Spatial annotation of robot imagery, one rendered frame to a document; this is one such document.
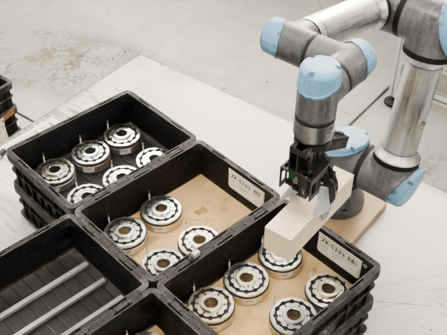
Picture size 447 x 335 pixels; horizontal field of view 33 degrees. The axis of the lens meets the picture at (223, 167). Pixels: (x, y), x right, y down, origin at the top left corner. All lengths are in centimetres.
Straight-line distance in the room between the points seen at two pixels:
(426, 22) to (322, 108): 46
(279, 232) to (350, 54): 37
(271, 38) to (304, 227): 37
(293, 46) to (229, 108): 104
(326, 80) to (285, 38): 18
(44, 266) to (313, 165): 71
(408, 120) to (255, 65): 218
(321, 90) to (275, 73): 258
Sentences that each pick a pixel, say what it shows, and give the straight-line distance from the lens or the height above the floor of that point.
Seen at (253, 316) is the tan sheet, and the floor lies 83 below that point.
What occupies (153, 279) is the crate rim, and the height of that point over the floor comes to 93.
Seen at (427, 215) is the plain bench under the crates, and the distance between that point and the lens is 217.
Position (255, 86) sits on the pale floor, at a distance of 379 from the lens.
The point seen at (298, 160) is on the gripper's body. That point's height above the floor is 126.
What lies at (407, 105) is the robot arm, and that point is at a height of 112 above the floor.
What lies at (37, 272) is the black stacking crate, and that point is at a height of 83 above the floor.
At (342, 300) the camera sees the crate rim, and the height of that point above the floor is 93.
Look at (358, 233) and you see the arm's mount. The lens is 204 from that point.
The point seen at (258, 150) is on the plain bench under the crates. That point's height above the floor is 70.
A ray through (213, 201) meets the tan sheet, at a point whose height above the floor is 83.
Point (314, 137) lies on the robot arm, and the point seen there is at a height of 131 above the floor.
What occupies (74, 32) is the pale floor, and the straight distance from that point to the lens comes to 427.
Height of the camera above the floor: 217
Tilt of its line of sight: 41 degrees down
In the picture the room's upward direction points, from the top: 1 degrees clockwise
